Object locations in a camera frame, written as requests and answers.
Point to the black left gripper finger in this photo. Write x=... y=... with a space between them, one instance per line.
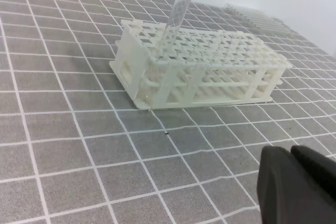
x=296 y=186

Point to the clear glass test tube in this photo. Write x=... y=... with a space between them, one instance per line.
x=172 y=27

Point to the row of spare glass tubes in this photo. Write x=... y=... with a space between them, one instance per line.
x=260 y=20

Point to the white plastic test tube rack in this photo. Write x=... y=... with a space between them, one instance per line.
x=203 y=68

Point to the grey grid tablecloth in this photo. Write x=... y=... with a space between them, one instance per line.
x=75 y=149

